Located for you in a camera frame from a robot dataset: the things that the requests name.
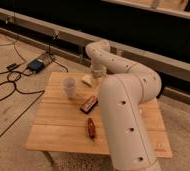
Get metal table leg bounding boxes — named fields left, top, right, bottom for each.
left=42, top=151, right=56, bottom=166

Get black floor cable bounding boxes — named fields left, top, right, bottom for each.
left=0, top=39, right=69, bottom=105

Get red chip bag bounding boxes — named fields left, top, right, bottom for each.
left=87, top=118, right=96, bottom=139

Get white sponge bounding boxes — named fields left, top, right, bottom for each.
left=82, top=75, right=96, bottom=87

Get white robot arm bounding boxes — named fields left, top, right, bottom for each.
left=86, top=40, right=161, bottom=171

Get red and black snack bar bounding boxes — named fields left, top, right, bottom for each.
left=80, top=96, right=98, bottom=114

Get blue power adapter box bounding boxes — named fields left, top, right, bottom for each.
left=27, top=59, right=44, bottom=73

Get wooden table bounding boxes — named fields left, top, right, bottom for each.
left=25, top=71, right=173, bottom=159

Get clear plastic cup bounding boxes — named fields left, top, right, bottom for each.
left=62, top=77, right=77, bottom=99

